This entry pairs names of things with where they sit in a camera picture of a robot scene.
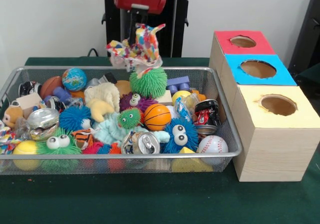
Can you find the crushed silver drink can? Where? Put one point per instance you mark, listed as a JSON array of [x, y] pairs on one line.
[[145, 144]]

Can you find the plain green spiky ball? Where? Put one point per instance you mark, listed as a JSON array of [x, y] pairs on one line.
[[148, 82]]

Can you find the crushed black red can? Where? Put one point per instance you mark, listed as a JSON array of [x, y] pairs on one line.
[[207, 116]]

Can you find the white baseball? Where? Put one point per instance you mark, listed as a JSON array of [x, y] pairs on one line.
[[212, 145]]

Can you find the globe print ball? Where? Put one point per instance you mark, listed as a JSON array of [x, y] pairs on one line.
[[74, 79]]

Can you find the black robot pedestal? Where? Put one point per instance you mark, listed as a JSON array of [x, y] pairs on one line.
[[112, 34]]

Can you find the side table with green cloth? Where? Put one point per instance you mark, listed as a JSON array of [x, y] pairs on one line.
[[310, 75]]

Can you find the black stand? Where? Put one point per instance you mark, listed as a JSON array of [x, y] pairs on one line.
[[307, 34]]

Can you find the wooden box with three holes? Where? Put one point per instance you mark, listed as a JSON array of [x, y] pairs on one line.
[[275, 154]]

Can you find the green spiky ball with eyes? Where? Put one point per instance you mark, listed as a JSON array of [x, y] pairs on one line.
[[57, 141]]

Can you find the yellow foam ball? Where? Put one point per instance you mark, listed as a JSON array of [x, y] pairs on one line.
[[25, 147]]

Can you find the small orange basketball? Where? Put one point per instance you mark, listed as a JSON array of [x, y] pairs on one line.
[[157, 117]]

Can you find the blue spiky ball with eyes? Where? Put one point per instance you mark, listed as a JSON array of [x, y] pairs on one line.
[[168, 139]]

